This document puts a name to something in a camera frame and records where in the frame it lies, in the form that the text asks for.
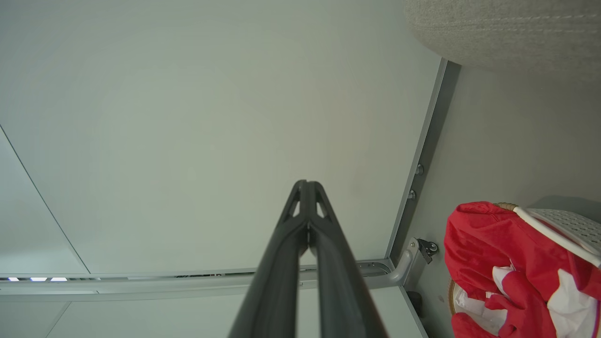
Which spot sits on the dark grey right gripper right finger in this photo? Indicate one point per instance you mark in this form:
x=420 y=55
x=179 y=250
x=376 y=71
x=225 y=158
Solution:
x=342 y=291

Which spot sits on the grey fabric sofa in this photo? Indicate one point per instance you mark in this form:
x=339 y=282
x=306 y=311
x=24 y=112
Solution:
x=516 y=33

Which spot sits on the red and white jersey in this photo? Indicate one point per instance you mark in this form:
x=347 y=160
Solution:
x=483 y=239

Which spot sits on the white laundry basket brown rim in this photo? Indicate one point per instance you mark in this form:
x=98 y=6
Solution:
x=568 y=227

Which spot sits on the grey metal partition bottom rail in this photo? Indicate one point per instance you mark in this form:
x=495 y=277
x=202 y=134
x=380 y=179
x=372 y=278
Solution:
x=429 y=145

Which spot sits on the small black caster wheel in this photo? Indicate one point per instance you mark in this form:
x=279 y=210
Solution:
x=428 y=248

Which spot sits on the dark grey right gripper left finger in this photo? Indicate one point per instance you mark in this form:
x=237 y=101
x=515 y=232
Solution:
x=277 y=281

